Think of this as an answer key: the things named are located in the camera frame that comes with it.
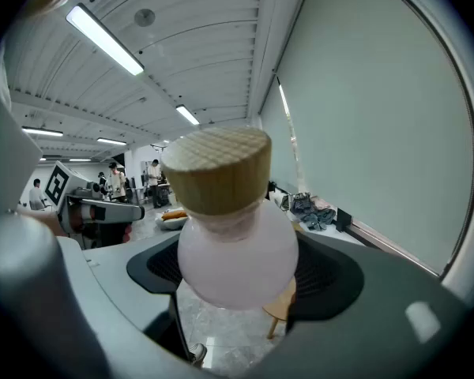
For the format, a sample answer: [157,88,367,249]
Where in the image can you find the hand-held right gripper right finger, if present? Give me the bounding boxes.
[220,230,474,379]

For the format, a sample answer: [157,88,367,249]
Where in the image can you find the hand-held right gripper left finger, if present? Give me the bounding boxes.
[0,211,206,379]

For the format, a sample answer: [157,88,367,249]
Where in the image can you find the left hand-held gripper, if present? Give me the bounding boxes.
[43,160,146,250]

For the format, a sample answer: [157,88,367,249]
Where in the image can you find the person's left forearm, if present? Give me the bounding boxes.
[17,205,68,237]

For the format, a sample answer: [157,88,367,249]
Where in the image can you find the oval wooden table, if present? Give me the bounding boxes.
[262,278,297,339]

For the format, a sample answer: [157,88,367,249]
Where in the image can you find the white pet bed orange cushion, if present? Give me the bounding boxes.
[155,208,189,231]

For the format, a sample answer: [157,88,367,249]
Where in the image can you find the person's left shoe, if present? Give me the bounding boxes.
[188,343,209,366]

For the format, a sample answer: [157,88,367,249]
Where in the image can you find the pile of denim clothes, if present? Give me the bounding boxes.
[290,192,337,231]

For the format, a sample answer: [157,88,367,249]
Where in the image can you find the narrow grey roller blind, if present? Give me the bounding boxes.
[259,77,311,197]

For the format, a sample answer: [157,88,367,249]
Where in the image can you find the round ceiling smoke detector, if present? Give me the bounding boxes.
[134,8,156,27]

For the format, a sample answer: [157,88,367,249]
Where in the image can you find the large grey roller blind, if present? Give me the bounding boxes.
[276,0,474,276]

